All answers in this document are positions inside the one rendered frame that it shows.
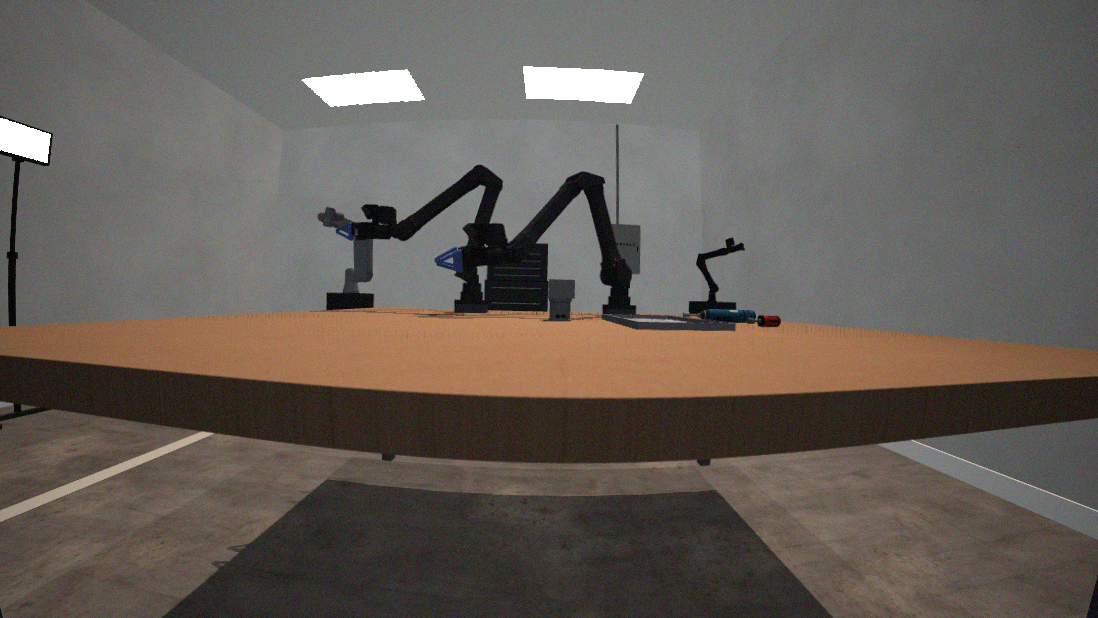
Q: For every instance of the dark blue electric nut driver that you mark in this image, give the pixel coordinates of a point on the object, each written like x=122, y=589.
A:
x=724, y=315

